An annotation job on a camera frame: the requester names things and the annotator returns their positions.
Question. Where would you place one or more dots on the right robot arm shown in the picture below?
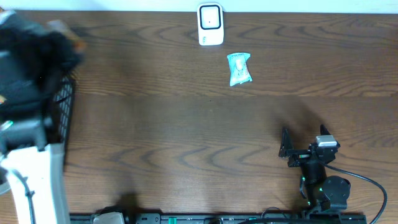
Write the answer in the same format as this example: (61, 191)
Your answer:
(325, 194)

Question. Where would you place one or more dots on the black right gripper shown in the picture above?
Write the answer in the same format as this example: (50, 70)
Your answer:
(299, 155)

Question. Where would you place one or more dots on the grey plastic mesh basket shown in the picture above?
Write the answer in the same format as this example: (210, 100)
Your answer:
(58, 123)

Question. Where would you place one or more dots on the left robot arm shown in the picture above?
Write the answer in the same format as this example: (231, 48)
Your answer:
(37, 91)

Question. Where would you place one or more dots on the teal snack packet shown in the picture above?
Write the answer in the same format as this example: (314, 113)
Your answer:
(238, 68)

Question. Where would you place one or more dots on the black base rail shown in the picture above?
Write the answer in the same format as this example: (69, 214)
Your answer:
(156, 218)

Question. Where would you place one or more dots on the white barcode scanner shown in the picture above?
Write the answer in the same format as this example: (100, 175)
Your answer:
(210, 24)

